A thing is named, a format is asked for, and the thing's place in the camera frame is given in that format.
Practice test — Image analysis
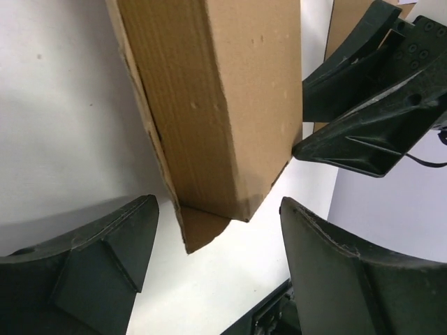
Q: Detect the brown cardboard box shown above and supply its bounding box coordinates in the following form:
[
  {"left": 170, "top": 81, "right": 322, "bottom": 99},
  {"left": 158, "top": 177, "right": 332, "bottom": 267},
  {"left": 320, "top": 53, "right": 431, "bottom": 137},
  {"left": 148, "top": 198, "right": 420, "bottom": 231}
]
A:
[{"left": 107, "top": 1, "right": 302, "bottom": 253}]

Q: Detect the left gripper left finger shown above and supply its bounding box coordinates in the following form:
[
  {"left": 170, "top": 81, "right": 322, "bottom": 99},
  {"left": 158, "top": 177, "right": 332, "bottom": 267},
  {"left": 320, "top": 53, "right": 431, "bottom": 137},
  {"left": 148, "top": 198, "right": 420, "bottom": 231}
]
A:
[{"left": 1, "top": 195, "right": 159, "bottom": 334}]

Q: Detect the flat cardboard stack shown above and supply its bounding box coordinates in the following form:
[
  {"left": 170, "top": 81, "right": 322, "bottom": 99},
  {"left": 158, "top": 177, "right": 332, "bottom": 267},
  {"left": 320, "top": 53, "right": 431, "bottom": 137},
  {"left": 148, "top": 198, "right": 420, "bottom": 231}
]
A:
[{"left": 312, "top": 0, "right": 417, "bottom": 133}]

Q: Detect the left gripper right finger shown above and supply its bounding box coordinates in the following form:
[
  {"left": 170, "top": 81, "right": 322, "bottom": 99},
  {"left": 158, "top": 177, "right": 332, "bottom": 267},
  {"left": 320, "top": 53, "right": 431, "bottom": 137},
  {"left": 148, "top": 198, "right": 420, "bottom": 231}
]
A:
[{"left": 279, "top": 197, "right": 446, "bottom": 334}]

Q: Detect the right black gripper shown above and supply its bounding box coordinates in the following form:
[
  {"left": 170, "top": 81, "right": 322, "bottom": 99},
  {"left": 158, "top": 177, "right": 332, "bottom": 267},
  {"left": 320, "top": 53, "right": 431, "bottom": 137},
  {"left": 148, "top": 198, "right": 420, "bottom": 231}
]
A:
[{"left": 293, "top": 1, "right": 446, "bottom": 177}]

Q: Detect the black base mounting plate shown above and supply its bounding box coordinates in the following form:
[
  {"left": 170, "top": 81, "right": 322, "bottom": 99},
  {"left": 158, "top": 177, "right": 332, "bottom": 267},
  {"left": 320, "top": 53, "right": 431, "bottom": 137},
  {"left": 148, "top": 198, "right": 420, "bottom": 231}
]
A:
[{"left": 222, "top": 279, "right": 302, "bottom": 335}]

